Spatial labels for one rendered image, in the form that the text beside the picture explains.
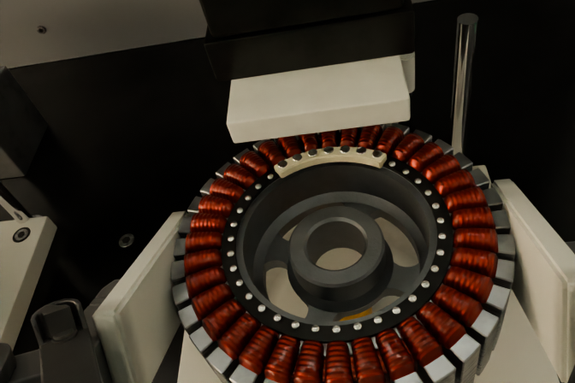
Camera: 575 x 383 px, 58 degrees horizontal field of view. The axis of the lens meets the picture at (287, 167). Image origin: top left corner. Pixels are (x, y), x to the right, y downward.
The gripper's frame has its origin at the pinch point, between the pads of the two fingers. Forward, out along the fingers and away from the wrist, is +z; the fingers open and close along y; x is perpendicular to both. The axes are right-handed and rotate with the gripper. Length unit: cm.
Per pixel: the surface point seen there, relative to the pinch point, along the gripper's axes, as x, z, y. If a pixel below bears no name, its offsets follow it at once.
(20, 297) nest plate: -3.7, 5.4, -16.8
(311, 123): 4.6, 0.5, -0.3
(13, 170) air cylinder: 1.0, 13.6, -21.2
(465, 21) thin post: 6.8, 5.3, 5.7
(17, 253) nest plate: -2.2, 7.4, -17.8
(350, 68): 6.0, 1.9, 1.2
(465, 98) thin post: 3.4, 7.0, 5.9
